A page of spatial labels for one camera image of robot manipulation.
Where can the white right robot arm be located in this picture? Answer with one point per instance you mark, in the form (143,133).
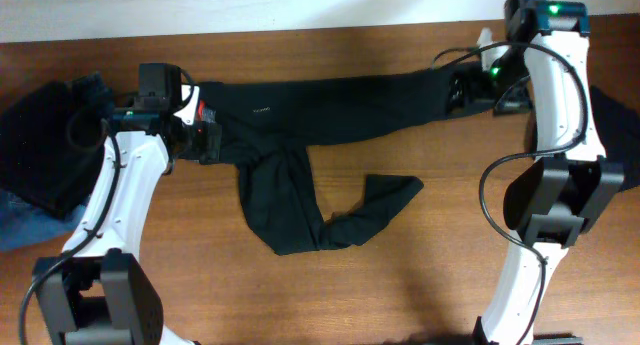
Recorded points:
(571,180)

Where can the black pants with red waistband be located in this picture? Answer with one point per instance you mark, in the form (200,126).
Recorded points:
(268,127)

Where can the black folded garment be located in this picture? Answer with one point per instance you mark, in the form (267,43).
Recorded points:
(618,129)
(52,143)

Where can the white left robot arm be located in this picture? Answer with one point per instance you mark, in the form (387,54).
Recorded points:
(95,291)

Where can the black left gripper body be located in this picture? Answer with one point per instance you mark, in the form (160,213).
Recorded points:
(210,142)

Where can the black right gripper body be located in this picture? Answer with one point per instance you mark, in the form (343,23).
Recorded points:
(484,87)

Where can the black folded garment right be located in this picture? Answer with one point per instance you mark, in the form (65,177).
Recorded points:
(618,129)

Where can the blue denim jeans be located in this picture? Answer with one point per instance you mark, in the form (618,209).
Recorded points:
(23,224)

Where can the black folded garment left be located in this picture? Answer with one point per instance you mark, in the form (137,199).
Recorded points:
(52,143)

